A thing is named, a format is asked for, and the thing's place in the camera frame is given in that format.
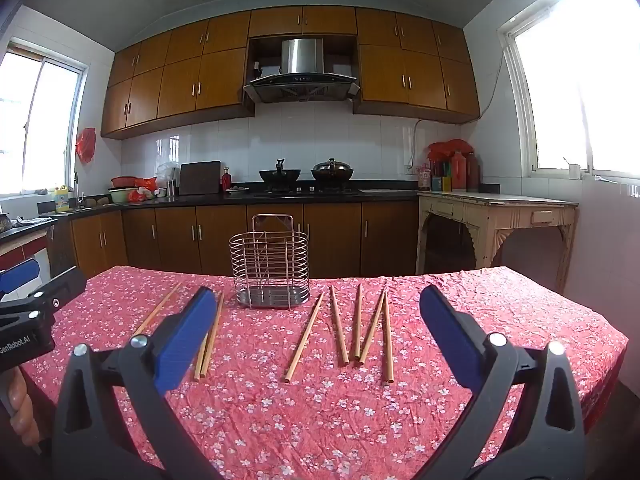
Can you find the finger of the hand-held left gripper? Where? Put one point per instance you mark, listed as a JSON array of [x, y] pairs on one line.
[[60, 287], [20, 277]]

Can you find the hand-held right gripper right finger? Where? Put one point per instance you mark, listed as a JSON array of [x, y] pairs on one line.
[[450, 330]]

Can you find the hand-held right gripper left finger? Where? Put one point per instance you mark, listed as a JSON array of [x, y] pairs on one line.
[[185, 330]]

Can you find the wooden chopstick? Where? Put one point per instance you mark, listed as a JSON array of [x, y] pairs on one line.
[[372, 326], [199, 367], [160, 307], [387, 345], [339, 327], [358, 320], [305, 338], [215, 325]]

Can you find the person's left hand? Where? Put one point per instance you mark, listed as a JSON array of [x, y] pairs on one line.
[[21, 400]]

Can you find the yellow detergent bottle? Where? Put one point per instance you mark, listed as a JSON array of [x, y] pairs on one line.
[[62, 201]]

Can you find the metal faucet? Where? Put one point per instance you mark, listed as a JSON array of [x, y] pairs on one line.
[[79, 192]]

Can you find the pale green bowl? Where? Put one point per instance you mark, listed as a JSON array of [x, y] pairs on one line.
[[120, 195]]

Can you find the red basin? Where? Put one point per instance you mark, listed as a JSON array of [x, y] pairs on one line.
[[125, 181]]

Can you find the cream wooden side table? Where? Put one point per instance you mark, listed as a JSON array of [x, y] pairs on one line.
[[500, 207]]

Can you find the black kitchen countertop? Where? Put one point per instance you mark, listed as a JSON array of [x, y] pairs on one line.
[[200, 198]]

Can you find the steel cup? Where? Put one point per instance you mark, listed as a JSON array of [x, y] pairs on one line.
[[172, 188]]

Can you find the hanging red plastic bag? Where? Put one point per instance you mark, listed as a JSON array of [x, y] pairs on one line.
[[86, 145]]

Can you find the colourful small boxes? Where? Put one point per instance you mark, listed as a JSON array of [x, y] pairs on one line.
[[441, 183]]

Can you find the small plate with food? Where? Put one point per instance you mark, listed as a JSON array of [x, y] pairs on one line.
[[236, 190]]

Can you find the brown base cabinets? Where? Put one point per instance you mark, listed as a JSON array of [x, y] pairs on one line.
[[330, 240]]

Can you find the dark cutting board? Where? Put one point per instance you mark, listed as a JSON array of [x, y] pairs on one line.
[[200, 178]]

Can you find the labelled clear bottle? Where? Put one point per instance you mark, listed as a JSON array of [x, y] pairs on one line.
[[424, 178]]

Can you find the red floral tablecloth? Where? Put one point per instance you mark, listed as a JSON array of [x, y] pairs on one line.
[[310, 420]]

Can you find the tall red bottle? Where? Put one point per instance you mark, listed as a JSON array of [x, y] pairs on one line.
[[473, 175], [459, 175]]

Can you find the small red bottle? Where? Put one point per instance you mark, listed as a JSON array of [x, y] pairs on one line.
[[227, 180]]

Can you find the white plastic bag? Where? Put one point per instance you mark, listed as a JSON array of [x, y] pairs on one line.
[[166, 170]]

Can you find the sliding window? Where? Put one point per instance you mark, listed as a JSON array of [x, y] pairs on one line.
[[40, 120]]

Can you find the black wok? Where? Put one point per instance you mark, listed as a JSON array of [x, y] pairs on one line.
[[280, 176]]

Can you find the red bottles and condiments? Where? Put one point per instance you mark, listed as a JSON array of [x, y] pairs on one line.
[[450, 149]]

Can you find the black gas stove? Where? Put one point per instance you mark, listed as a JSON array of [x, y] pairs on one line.
[[305, 191]]

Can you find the black pot with lid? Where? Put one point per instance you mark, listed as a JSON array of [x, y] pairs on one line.
[[331, 172]]

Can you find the white cup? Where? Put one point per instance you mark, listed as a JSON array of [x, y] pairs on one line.
[[575, 171]]

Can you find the steel range hood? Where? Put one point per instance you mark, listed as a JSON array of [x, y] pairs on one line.
[[300, 85]]

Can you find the white framed window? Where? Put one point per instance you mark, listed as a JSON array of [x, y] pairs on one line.
[[580, 85]]

